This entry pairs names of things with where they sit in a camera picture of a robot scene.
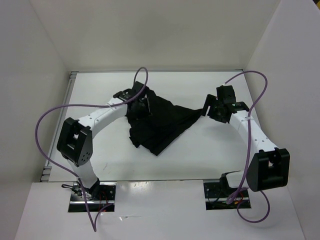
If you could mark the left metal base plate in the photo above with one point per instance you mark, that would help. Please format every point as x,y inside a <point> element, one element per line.
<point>103,200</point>

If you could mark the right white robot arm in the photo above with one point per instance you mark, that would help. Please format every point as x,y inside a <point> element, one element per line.
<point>267,165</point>

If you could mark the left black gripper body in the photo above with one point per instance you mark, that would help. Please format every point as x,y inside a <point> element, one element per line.
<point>142,111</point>

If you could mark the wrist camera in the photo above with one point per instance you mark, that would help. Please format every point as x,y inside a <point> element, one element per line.
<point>226,94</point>
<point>136,88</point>

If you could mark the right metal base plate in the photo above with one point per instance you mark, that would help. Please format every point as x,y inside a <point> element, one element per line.
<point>216,197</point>

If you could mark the metal base plate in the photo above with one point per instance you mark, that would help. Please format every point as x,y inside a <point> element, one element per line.
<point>103,200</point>
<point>216,197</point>

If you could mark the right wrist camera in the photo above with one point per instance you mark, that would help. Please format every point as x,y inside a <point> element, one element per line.
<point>226,94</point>

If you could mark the black skirt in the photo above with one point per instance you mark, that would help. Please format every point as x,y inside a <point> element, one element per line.
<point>166,123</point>

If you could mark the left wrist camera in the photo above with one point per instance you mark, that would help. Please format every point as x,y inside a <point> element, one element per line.
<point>136,88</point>

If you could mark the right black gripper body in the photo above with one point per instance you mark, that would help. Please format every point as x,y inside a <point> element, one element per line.
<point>215,114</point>

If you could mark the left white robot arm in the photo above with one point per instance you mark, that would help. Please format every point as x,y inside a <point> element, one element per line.
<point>75,142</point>

